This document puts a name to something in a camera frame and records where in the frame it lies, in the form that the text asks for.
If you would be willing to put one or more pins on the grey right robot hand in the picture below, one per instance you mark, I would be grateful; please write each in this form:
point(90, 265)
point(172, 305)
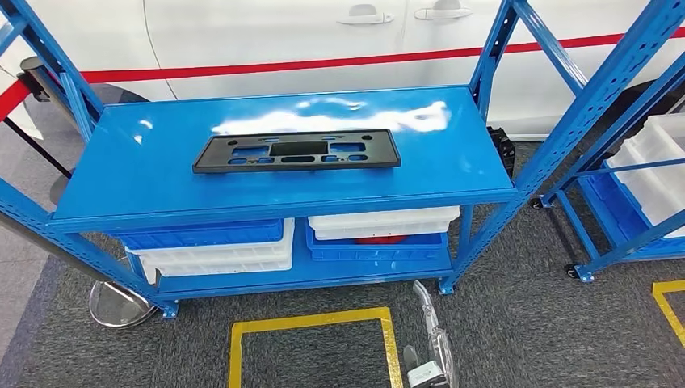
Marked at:
point(433, 321)

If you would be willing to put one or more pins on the black plastic plate part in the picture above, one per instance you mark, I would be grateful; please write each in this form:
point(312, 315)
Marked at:
point(214, 160)

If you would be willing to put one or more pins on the blue shelf rack with casters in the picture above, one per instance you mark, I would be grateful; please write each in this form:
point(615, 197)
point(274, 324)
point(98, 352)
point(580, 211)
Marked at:
point(631, 246)

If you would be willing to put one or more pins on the blue metal shelf rack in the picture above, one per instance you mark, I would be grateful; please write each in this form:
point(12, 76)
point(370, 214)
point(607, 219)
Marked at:
point(160, 182)

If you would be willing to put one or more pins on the blue plastic crate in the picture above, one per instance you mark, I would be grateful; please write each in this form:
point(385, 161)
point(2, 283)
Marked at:
point(607, 209)
point(374, 253)
point(203, 235)

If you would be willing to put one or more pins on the red item in crate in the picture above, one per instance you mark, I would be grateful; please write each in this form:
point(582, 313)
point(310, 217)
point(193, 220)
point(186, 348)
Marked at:
point(381, 240)

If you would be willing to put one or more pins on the white plastic crate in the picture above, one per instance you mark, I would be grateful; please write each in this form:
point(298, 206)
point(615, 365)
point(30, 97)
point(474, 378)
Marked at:
point(385, 217)
point(374, 232)
point(225, 269)
point(653, 177)
point(225, 257)

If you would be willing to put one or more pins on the black caster wheel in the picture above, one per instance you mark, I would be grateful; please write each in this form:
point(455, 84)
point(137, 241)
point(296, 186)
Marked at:
point(537, 204)
point(571, 271)

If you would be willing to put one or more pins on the long red barrier belt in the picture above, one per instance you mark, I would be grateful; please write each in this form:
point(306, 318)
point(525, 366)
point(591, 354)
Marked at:
point(321, 62)

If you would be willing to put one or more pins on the stanchion with chrome base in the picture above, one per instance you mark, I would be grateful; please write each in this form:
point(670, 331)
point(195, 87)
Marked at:
point(118, 305)

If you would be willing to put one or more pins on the white car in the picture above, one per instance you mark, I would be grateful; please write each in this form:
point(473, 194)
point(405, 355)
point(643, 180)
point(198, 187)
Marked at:
point(267, 32)

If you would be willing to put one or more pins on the thin black stanchion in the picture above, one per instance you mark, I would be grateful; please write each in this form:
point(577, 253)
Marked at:
point(37, 147)

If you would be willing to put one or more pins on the stanchion with belt cassette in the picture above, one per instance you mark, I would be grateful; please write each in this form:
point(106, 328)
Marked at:
point(32, 67)

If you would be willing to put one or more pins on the short red barrier belt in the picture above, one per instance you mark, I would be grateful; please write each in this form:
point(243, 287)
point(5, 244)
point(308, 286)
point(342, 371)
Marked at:
point(13, 99)

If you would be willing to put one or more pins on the black bracket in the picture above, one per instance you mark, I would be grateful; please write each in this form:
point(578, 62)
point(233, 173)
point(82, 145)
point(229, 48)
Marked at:
point(503, 150)

